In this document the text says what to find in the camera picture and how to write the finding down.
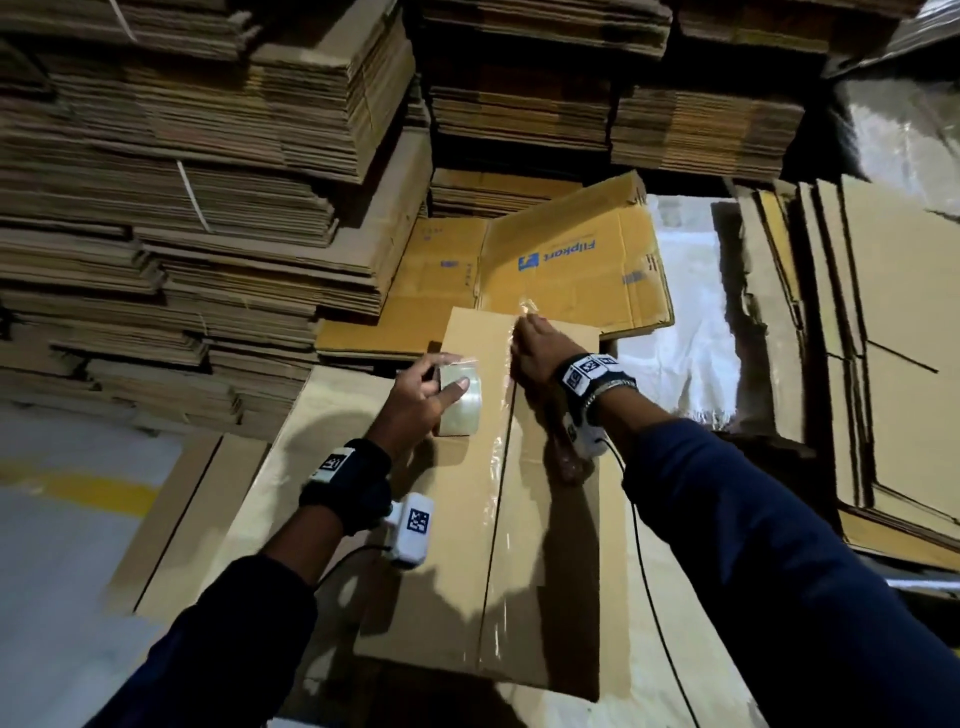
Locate clear tape roll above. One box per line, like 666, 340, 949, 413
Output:
435, 300, 542, 440

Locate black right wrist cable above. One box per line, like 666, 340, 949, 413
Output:
624, 480, 701, 728

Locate pile of brown cartons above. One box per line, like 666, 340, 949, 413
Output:
735, 177, 960, 576

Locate person's left forearm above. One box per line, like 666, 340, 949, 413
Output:
90, 502, 357, 728

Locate white plastic sack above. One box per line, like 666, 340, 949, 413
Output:
615, 195, 785, 440

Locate black right wrist band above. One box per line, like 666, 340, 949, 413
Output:
552, 352, 639, 428

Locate clear plastic sheet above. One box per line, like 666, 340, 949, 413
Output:
837, 75, 960, 222

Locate person's left hand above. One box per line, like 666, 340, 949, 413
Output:
364, 354, 471, 464

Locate yellow carton with blue print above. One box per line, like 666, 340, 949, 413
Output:
475, 169, 677, 341

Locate stacks of flat cardboard bundles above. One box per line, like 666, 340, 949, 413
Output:
0, 0, 812, 441

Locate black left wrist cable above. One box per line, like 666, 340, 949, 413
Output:
315, 543, 389, 587

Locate silver bracelet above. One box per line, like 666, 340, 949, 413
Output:
582, 378, 641, 423

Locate person's right forearm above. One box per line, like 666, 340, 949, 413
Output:
592, 387, 960, 728

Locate brown cardboard box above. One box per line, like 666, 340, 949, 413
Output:
354, 307, 606, 704
102, 432, 272, 626

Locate plywood work board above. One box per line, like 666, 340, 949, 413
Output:
202, 364, 767, 728

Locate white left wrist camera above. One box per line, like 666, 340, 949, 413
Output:
381, 492, 435, 569

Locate person's right hand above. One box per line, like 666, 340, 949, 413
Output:
510, 312, 590, 389

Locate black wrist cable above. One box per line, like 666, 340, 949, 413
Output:
315, 543, 389, 587
624, 480, 701, 728

